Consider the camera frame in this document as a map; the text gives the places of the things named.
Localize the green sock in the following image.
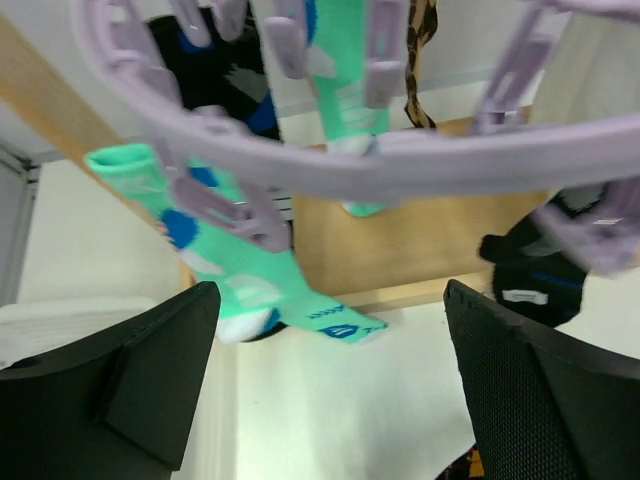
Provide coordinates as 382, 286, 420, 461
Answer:
85, 144, 387, 343
294, 0, 396, 219

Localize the purple round clip hanger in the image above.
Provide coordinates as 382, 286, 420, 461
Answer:
72, 1, 639, 274

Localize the green sock rear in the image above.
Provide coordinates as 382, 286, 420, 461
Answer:
294, 0, 396, 219

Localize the brown argyle hanging sock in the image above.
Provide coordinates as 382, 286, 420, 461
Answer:
404, 0, 438, 129

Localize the black blue grey sock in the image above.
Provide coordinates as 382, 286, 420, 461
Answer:
478, 212, 588, 328

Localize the green sock front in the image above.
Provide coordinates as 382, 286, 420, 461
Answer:
85, 144, 387, 343

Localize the white plastic basket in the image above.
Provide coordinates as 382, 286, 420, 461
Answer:
1, 296, 157, 369

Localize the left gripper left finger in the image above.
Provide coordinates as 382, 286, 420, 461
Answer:
1, 282, 220, 480

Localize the wooden clothes rack frame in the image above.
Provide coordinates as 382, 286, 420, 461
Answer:
1, 9, 545, 312

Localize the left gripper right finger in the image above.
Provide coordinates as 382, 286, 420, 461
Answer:
443, 280, 639, 479

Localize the argyle red orange sock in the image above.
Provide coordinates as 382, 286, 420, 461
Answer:
436, 444, 485, 480

